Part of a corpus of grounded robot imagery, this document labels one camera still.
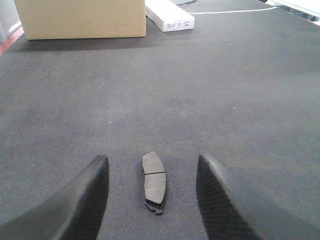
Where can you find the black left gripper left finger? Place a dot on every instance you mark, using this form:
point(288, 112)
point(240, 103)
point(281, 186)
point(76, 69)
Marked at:
point(75, 212)

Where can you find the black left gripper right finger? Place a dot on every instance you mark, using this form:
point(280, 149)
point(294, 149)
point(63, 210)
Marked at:
point(231, 210)

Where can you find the grey brake pad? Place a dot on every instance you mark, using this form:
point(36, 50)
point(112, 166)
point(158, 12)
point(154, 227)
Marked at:
point(154, 182)

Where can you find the black conveyor belt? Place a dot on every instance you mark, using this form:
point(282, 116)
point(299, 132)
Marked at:
point(243, 86)

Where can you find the large cardboard box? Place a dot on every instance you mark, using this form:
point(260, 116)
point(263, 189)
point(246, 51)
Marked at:
point(82, 19)

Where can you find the long white carton box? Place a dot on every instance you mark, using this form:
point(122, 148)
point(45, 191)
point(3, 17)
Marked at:
point(167, 16)

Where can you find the red metal conveyor frame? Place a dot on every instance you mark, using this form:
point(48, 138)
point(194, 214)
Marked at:
point(11, 40)

